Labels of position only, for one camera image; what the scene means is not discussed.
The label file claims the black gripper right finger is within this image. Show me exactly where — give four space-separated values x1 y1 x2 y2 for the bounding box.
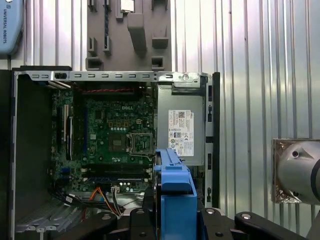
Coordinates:
202 206 309 240

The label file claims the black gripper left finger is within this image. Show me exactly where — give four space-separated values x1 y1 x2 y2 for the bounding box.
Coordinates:
53 208 152 240

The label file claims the hard disk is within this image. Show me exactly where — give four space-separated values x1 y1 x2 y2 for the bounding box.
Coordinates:
147 147 206 240

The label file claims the grey metal disk bay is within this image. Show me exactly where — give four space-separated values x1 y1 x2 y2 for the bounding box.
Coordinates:
14 197 91 240

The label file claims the black RAM slot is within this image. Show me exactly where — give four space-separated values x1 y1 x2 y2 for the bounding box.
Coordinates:
81 162 152 169
81 169 152 176

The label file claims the CPU socket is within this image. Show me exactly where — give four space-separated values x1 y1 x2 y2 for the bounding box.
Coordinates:
126 132 154 155

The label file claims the square black chipset chip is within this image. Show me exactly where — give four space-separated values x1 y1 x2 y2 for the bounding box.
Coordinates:
108 136 127 154

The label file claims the metal socket cover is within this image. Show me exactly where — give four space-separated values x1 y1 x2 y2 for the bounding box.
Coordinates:
126 132 154 154

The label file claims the black expansion slot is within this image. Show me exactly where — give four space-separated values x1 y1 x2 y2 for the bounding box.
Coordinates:
67 115 74 161
56 106 64 147

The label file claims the green motherboard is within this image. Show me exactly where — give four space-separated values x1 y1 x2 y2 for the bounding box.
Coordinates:
50 88 157 195

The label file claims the grey power supply unit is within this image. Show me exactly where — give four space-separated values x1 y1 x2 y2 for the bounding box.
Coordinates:
156 82 207 167

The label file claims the black PC case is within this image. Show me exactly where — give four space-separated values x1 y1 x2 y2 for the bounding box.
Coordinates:
0 65 221 240

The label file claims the grey parts rack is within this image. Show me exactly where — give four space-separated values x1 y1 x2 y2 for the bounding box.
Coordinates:
85 0 173 72

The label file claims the RAM stick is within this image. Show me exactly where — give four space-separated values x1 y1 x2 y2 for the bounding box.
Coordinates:
103 0 110 51

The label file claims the silver CPU chip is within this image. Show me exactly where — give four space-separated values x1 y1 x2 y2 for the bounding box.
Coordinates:
120 0 137 14

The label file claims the pale blue teach pendant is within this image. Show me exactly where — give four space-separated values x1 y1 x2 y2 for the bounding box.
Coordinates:
0 0 25 56

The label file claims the orange and coloured wire bundle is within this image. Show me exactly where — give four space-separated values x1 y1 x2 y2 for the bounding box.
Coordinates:
89 185 126 219

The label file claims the black wire bundle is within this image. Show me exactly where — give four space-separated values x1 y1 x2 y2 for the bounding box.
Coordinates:
48 186 119 214

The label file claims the wire locking lever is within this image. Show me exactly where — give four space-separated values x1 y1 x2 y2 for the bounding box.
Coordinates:
127 150 155 161

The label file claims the red black twisted wire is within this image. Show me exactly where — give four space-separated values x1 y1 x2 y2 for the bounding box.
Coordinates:
80 87 138 95

